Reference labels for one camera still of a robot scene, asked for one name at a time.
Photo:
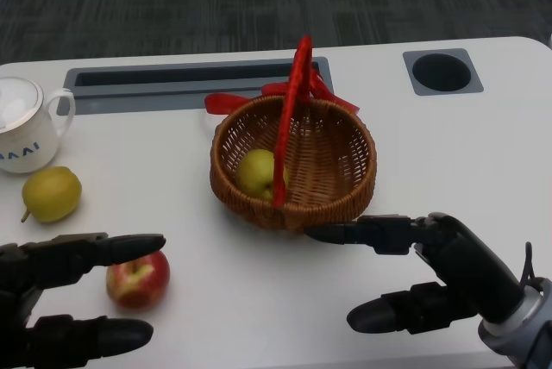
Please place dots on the yellow-green pear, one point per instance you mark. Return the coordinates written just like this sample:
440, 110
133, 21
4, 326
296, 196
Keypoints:
254, 173
52, 194

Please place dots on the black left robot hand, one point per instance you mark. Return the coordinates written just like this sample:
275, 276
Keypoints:
26, 265

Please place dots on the white lidded mug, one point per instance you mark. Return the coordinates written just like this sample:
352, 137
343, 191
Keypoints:
26, 136

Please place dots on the red ribbon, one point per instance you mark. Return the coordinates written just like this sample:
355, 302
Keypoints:
222, 101

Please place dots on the grey table slot tray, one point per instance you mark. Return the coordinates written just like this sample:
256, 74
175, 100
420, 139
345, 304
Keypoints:
172, 89

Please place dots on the grey table cup holder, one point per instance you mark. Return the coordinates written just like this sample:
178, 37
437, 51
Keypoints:
442, 72

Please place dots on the red apple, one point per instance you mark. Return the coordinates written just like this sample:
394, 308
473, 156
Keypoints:
140, 285

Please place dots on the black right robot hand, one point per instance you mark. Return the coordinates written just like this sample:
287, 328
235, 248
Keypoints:
470, 265

